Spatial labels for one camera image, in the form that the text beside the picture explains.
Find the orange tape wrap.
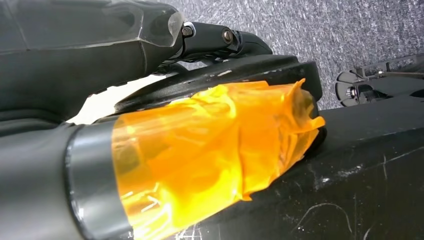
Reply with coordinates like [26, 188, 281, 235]
[110, 78, 327, 240]

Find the black metal caster frame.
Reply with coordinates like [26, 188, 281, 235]
[335, 52, 424, 108]

